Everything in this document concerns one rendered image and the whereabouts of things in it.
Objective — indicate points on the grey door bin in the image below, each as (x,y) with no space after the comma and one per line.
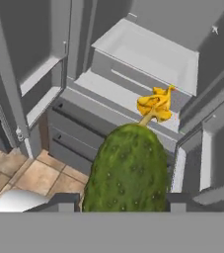
(41,74)
(42,105)

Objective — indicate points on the grey fridge body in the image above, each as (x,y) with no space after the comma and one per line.
(84,39)

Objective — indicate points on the grey fridge door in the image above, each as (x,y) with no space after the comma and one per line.
(218,99)
(28,36)

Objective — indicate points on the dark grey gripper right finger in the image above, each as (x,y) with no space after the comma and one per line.
(178,202)

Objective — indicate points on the grey freezer drawer front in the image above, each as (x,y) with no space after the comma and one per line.
(84,113)
(70,151)

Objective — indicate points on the green cucumber with yellow flower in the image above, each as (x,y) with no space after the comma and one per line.
(130,164)

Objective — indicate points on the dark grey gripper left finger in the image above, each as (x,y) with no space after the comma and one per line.
(66,202)

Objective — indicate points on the pale grey fridge shelf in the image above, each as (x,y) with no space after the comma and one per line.
(107,89)
(149,49)

